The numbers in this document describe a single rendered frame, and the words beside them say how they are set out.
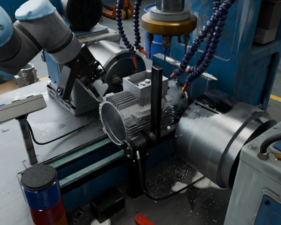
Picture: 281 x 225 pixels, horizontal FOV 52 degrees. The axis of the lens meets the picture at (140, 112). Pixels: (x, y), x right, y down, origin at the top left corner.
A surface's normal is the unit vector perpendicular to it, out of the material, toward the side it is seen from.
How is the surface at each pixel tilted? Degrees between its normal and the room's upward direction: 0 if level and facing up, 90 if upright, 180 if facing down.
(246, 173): 90
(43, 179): 0
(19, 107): 57
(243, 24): 90
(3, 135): 0
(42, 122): 0
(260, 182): 90
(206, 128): 51
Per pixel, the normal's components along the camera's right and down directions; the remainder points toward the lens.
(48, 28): 0.64, 0.36
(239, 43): -0.78, 0.33
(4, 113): 0.52, -0.11
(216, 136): -0.61, -0.28
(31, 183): 0.00, -0.84
